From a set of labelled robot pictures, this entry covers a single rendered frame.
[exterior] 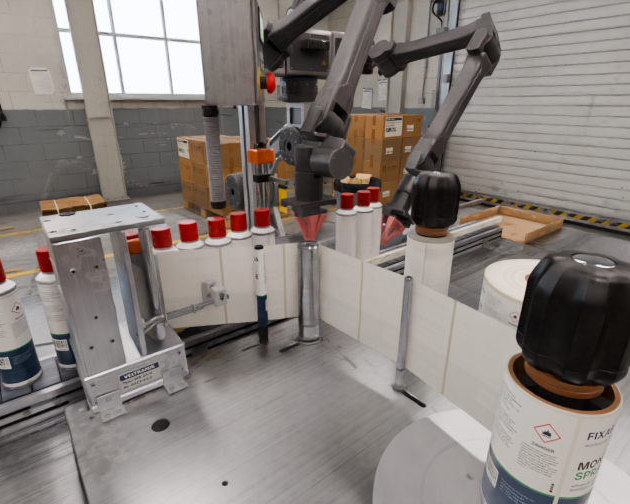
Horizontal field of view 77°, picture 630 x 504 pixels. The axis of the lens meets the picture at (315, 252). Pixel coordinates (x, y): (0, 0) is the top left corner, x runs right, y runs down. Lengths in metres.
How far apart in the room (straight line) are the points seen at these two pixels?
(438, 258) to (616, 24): 4.59
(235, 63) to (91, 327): 0.50
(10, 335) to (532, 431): 0.67
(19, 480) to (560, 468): 0.63
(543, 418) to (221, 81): 0.69
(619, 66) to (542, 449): 4.83
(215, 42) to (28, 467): 0.71
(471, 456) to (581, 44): 4.92
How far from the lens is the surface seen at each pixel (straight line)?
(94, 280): 0.58
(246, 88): 0.79
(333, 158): 0.71
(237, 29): 0.80
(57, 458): 0.71
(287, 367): 0.68
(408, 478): 0.53
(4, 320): 0.73
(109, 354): 0.63
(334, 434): 0.58
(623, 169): 5.10
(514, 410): 0.40
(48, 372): 0.80
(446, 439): 0.58
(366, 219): 0.98
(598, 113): 5.13
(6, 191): 6.16
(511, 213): 1.88
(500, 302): 0.66
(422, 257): 0.73
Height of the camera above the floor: 1.29
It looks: 21 degrees down
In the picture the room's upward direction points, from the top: straight up
